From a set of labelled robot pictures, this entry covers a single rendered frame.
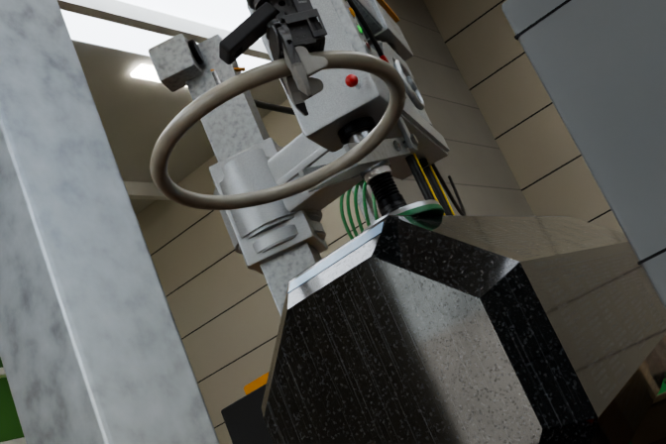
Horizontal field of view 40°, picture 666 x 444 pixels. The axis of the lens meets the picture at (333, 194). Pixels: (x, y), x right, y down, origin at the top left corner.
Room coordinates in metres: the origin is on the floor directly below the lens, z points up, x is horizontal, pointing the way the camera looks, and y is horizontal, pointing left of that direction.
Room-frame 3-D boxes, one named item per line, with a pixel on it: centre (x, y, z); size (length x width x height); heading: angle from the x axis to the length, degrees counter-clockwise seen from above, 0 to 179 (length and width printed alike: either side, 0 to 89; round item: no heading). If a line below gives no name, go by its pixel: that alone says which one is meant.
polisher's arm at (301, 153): (3.07, 0.07, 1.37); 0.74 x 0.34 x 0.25; 55
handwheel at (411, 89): (2.26, -0.27, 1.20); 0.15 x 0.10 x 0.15; 165
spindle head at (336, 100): (2.25, -0.14, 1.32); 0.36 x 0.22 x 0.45; 165
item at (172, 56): (3.07, 0.33, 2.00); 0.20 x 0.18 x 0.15; 55
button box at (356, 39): (2.08, -0.21, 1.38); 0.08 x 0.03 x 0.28; 165
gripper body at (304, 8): (1.34, -0.05, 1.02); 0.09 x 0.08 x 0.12; 106
